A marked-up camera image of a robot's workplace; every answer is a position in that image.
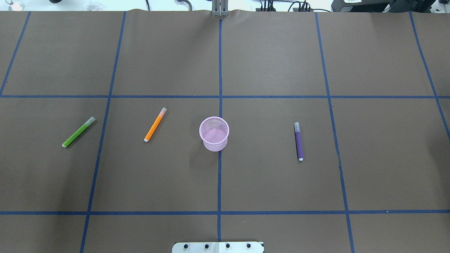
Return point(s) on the green marker pen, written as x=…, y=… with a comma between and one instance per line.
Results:
x=78, y=132

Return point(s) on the orange marker pen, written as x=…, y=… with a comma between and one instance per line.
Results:
x=155, y=125

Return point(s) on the purple marker pen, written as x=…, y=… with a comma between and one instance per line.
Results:
x=298, y=141

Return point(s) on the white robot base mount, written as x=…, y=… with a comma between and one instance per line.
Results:
x=219, y=247

